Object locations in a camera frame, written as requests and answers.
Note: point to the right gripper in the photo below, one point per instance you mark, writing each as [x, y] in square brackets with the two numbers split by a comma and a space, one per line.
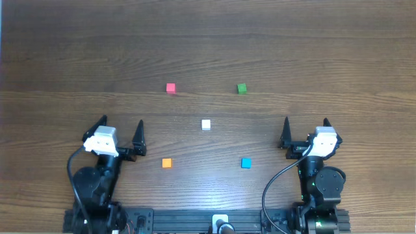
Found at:
[295, 149]

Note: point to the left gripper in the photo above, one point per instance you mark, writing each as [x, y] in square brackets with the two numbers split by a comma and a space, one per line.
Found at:
[126, 154]

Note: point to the orange cube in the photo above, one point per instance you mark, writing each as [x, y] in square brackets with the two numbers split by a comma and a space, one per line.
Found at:
[166, 163]

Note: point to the pink cube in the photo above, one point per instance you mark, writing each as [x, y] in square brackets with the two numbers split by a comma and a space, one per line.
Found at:
[171, 88]

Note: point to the blue cube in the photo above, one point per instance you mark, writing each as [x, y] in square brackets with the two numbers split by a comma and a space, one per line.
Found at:
[246, 163]

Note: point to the green cube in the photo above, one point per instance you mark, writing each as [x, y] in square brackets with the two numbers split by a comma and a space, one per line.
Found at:
[241, 88]

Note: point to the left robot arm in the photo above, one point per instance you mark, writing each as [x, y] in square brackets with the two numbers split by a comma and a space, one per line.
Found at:
[86, 183]

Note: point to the white cube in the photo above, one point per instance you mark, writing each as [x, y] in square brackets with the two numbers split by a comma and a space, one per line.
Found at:
[206, 124]

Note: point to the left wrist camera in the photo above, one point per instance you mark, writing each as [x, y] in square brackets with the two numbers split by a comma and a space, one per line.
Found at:
[102, 139]

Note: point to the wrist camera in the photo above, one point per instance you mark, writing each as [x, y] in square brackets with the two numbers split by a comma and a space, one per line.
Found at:
[102, 139]
[323, 141]

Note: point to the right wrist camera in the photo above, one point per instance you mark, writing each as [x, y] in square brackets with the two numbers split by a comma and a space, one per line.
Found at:
[323, 141]

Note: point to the mounting rail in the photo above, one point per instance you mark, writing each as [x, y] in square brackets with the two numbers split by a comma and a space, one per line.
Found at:
[185, 221]

